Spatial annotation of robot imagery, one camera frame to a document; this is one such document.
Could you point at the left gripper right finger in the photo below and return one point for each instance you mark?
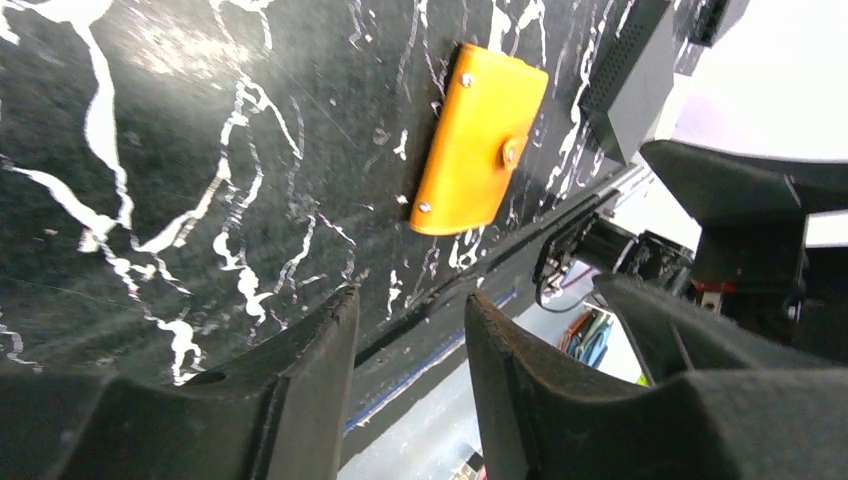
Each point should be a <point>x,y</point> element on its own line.
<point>544,415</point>

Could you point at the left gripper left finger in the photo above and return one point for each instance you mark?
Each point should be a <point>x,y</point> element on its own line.
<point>275,412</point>

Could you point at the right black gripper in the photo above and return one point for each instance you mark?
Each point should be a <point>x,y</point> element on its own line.
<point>752,265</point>

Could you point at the orange card holder wallet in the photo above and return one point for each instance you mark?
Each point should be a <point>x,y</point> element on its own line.
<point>490,107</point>

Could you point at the black flat slab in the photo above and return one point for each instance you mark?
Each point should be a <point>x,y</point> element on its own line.
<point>633,81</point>

